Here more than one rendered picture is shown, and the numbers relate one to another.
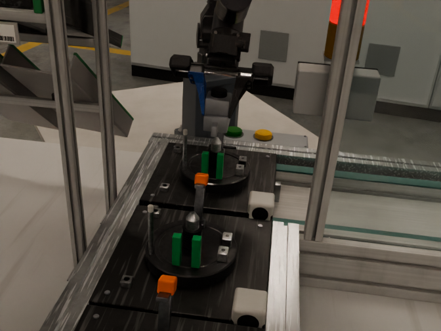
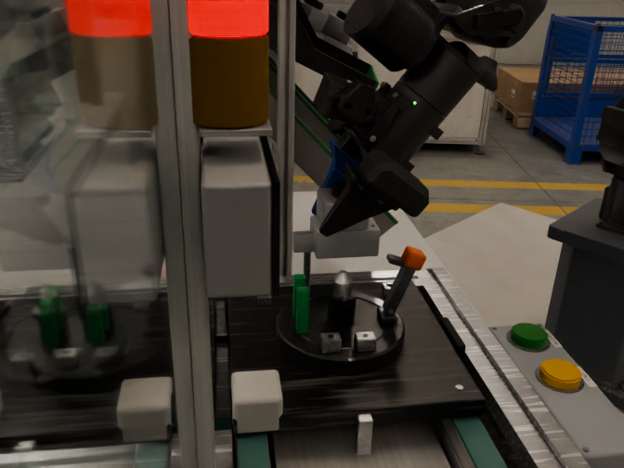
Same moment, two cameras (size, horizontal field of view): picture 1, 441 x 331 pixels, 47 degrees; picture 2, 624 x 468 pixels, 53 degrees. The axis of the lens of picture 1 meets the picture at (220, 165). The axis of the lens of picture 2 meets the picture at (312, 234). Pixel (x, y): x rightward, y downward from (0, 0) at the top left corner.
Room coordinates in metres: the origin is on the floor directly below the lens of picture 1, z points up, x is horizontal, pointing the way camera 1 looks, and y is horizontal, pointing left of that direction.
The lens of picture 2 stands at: (0.69, -0.54, 1.35)
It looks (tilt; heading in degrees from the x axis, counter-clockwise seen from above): 24 degrees down; 75
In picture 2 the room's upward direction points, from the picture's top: 2 degrees clockwise
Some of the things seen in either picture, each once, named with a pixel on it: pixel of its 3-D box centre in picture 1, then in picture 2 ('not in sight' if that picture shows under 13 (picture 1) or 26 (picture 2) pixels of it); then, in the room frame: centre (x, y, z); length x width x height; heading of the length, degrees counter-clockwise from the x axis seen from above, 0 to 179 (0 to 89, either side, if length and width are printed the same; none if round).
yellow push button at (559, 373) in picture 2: (263, 136); (559, 377); (1.07, -0.10, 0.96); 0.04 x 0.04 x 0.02
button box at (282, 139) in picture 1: (262, 148); (553, 401); (1.07, -0.10, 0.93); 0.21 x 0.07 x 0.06; 84
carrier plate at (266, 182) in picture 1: (214, 178); (339, 344); (0.87, 0.01, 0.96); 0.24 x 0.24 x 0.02; 84
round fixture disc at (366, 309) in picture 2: (214, 170); (340, 329); (0.87, 0.01, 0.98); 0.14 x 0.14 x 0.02
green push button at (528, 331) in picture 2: (233, 132); (528, 338); (1.08, -0.03, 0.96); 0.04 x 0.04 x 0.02
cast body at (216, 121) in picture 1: (217, 110); (334, 217); (0.85, 0.01, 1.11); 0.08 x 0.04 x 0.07; 175
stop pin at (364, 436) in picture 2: (277, 192); (363, 434); (0.85, -0.11, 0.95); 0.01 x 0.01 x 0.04; 84
